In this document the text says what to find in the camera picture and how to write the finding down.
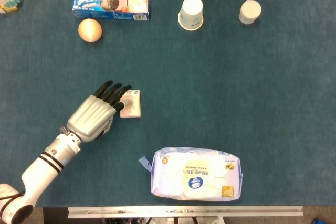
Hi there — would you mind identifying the blue cookie box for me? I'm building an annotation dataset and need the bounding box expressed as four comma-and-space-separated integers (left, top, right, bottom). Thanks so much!
72, 0, 151, 22

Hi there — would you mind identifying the aluminium frame rail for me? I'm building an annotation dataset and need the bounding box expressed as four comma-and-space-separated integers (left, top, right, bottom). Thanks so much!
67, 205, 303, 219

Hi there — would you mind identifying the clear snack container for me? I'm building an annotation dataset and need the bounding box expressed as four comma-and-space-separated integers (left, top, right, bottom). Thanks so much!
0, 0, 24, 14

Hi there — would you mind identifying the round golden ball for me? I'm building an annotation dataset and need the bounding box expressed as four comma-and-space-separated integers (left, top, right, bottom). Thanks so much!
78, 18, 103, 43

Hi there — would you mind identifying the small white box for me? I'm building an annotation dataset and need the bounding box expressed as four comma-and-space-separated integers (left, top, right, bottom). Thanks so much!
119, 89, 142, 119

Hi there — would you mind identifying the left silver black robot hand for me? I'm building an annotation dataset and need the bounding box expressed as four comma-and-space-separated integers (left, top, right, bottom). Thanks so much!
67, 80, 132, 143

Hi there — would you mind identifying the wet wipes pack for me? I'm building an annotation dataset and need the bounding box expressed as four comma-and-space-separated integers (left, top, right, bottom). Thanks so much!
138, 146, 244, 202

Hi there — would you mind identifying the white paper cup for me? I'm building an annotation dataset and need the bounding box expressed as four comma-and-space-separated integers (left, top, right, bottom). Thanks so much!
177, 0, 204, 31

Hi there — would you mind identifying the small white lidded bottle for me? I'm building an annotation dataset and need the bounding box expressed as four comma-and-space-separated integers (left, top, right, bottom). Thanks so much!
238, 0, 262, 25

